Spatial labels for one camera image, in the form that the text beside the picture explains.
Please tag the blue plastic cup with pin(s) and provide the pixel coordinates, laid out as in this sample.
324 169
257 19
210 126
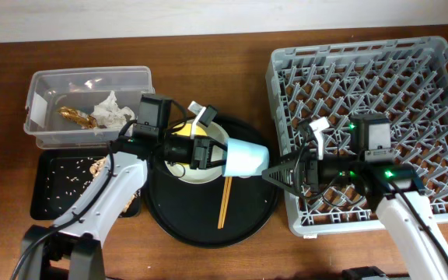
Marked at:
245 159

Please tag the white paper napkin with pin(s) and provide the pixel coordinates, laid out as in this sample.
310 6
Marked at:
109 115

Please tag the clear plastic waste bin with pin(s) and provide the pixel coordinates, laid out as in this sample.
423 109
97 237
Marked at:
80 89

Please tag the grey plastic dishwasher rack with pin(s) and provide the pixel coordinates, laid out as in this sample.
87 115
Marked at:
405 79

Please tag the yellow bowl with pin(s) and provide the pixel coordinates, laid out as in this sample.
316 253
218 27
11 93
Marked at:
187 129

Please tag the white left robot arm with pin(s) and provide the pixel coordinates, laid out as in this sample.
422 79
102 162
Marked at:
72 246

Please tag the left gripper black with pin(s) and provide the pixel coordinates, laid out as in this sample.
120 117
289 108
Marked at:
201 152

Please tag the black rectangular tray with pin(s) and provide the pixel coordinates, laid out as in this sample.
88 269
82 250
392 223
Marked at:
62 177

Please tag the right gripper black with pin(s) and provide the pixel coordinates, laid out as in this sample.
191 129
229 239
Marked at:
292 166

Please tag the golden foil wrapper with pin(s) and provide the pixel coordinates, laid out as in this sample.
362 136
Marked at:
86 121

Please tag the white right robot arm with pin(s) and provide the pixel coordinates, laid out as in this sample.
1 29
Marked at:
394 192

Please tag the round black serving tray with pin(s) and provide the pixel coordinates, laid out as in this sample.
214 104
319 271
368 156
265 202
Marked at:
190 212

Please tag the food scraps peanut shells rice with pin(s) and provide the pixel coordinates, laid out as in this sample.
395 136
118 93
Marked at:
95 169

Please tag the pale green plate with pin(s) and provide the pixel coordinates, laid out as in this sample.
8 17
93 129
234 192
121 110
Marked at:
184 173

